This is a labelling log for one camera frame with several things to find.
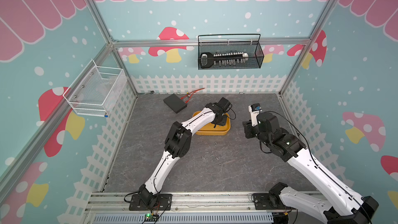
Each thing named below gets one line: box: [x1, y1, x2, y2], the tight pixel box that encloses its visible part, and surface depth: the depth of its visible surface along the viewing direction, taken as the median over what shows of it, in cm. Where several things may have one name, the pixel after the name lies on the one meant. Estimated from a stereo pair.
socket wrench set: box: [199, 52, 249, 69], surface depth 91 cm
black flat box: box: [163, 93, 188, 115], surface depth 116 cm
